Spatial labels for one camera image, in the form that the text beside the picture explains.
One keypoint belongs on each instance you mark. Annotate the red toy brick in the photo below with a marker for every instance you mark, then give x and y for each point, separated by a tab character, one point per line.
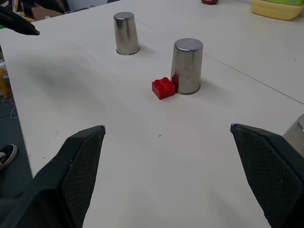
163	88

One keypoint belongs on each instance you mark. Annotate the yellow packaging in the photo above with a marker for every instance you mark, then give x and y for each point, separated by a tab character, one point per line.
4	80

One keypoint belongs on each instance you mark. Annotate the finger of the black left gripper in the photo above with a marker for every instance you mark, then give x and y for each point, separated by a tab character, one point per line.
17	22

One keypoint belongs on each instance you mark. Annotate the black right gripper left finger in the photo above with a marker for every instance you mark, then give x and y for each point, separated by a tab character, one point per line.
59	180

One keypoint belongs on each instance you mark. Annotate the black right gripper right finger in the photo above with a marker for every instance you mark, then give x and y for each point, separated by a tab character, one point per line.
268	173

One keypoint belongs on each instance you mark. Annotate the yellow plastic container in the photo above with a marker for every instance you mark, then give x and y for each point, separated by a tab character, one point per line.
278	9

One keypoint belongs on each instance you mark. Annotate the black and white sneaker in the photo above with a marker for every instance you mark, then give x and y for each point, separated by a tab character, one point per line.
6	155

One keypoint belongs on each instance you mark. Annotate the brown cardboard box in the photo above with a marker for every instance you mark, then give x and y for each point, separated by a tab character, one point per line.
44	12

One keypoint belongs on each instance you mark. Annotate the steel cup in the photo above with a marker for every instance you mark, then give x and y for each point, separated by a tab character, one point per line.
126	34
187	66
295	136

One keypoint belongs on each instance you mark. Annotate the red round object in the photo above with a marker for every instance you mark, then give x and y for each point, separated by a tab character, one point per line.
210	1

